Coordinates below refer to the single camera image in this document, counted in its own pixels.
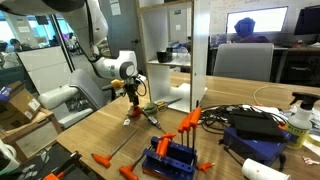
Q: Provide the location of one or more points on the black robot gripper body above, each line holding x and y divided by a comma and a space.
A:
128, 86

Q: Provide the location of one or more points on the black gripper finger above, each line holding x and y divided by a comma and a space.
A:
131, 100
135, 99

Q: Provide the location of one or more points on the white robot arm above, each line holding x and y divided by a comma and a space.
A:
91, 28

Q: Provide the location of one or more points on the green plush toy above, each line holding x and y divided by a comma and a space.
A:
151, 108

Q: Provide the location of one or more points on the black bowl on shelf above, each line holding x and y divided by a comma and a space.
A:
164, 57

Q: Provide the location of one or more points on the clear plastic container on shelf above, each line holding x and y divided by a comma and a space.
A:
181, 55

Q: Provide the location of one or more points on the white wooden shelf unit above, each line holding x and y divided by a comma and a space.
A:
185, 76

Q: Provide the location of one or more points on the small metal screwdriver tool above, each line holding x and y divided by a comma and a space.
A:
152, 119

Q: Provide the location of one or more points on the grey office chair left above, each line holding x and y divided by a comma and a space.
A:
77, 99

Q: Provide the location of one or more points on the grey office chair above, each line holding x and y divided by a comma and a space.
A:
249, 61
77, 99

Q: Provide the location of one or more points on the blue hex key holder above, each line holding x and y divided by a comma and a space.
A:
179, 163

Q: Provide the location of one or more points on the small orange hex key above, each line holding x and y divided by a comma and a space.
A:
203, 167

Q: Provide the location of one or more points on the black and orange clamp tool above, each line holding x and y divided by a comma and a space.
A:
68, 166

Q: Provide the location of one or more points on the cardboard box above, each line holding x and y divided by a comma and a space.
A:
17, 106

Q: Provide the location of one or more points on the wooden side table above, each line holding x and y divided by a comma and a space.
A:
30, 138

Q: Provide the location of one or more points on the black device on box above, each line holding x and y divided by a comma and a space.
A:
256, 126

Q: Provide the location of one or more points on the grey office chair back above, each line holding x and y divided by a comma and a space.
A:
249, 61

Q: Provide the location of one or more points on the person in blue beanie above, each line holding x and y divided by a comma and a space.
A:
244, 34

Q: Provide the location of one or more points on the white paper roll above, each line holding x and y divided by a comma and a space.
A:
254, 170

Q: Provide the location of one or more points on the blue box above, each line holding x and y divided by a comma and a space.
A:
264, 152

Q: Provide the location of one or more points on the computer monitor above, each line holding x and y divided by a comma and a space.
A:
266, 20

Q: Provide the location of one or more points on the spray bottle black trigger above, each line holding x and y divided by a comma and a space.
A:
299, 123

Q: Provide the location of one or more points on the dark monitor right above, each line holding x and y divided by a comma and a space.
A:
308, 21

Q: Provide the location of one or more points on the yellow handled scissors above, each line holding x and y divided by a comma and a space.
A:
163, 105

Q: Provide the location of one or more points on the standing orange T-handle keys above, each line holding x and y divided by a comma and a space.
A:
188, 125

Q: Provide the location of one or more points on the orange T-handle hex key front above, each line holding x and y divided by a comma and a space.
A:
127, 171

